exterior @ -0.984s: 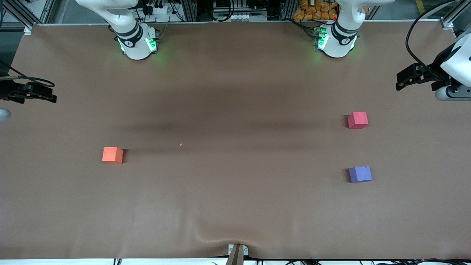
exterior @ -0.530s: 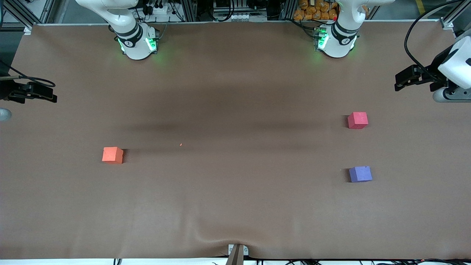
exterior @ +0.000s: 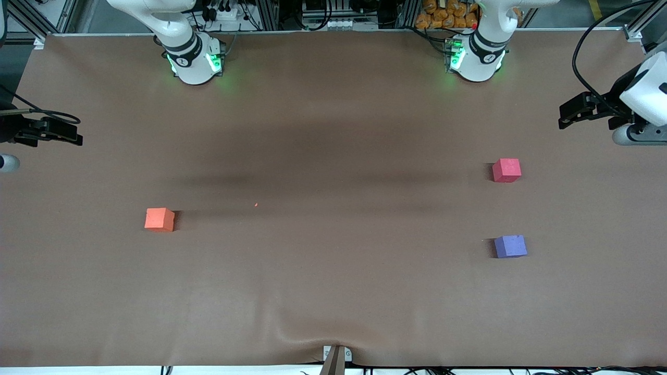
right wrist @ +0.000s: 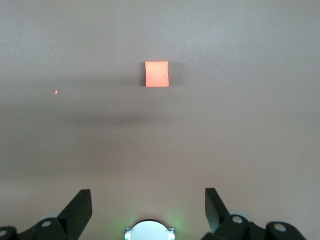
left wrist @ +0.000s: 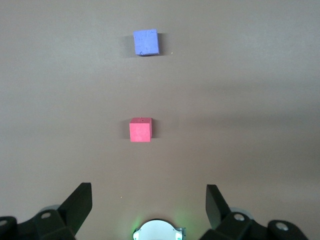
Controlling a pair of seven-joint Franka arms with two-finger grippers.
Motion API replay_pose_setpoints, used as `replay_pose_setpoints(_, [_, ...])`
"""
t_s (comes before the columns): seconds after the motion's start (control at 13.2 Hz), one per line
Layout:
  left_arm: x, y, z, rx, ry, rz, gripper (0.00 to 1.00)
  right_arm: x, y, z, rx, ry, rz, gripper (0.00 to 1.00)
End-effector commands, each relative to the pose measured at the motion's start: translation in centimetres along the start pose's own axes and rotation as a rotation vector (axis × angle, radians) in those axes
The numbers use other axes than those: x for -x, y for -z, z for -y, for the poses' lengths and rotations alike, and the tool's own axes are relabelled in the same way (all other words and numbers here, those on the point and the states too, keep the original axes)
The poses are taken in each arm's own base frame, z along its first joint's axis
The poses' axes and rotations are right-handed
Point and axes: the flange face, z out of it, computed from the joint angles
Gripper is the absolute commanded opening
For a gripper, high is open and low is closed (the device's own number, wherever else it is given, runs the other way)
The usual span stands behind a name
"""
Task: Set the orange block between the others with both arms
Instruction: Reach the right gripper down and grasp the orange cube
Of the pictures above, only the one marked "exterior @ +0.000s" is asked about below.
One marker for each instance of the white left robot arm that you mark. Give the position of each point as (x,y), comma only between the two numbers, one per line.
(482,60)

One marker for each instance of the white terminal block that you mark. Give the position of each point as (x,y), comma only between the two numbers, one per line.
(336,24)

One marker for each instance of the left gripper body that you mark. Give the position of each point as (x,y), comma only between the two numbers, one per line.
(610,102)

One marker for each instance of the white power strip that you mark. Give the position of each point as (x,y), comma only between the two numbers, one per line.
(224,13)

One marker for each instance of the aluminium frame profile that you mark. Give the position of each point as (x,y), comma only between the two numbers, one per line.
(638,28)
(28,21)

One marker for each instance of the bag of orange items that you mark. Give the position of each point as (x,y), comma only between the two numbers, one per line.
(445,14)

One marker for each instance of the purple foam block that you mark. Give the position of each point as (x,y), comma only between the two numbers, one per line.
(510,246)

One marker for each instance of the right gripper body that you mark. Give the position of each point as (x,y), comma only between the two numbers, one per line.
(11,128)

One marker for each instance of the brown table cover mat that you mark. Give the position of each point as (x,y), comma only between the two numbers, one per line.
(333,260)

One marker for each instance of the orange foam block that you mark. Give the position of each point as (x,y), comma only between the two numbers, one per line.
(159,220)

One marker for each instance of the red foam block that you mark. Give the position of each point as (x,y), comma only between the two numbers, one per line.
(506,170)

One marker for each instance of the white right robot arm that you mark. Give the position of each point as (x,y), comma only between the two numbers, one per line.
(193,62)

